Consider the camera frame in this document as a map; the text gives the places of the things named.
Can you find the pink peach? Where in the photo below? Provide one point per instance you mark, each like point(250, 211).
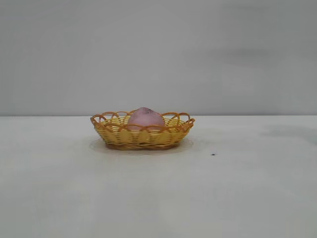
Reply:
point(146, 119)

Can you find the yellow orange woven basket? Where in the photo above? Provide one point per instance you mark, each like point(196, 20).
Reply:
point(148, 138)

